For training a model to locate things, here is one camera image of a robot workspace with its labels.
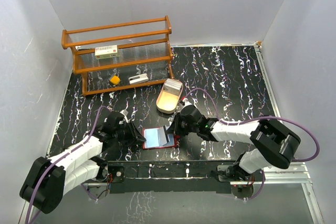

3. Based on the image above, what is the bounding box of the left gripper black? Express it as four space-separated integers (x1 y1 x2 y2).
113 121 145 146

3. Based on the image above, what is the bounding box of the red leather card holder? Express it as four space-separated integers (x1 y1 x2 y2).
142 127 177 150

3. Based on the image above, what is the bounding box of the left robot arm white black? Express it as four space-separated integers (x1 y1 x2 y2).
19 111 145 214

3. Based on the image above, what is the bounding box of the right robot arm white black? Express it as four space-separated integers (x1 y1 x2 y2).
166 104 301 180

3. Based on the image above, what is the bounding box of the stack of credit cards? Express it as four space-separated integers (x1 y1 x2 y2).
165 79 183 90

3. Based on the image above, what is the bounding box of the beige oval tray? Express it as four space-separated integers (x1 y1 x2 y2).
156 82 183 114

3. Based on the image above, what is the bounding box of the white stapler-like object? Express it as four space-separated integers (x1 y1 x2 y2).
129 73 149 85

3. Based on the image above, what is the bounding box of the yellow square object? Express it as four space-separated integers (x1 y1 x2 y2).
109 75 121 86

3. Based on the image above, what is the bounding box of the wooden shelf rack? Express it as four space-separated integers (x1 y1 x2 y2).
61 16 174 96

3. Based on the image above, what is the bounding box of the white red box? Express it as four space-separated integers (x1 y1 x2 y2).
94 45 119 59

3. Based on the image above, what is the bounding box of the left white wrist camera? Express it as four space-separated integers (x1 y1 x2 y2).
120 110 129 123

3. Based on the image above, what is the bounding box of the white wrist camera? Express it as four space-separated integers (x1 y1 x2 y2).
180 97 193 110
120 110 129 123

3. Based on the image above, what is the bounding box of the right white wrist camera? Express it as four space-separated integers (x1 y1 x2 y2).
180 97 193 110

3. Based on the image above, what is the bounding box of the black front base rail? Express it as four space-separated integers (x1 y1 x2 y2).
108 160 233 194

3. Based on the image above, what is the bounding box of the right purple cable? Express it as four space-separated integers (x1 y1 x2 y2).
183 88 321 162

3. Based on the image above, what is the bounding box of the purple cable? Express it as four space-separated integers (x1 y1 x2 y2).
183 88 321 162
25 105 116 224

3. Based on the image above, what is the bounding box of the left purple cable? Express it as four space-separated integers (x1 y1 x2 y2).
25 105 116 224

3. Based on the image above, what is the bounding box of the aluminium frame rail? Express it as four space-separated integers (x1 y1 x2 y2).
254 40 324 224

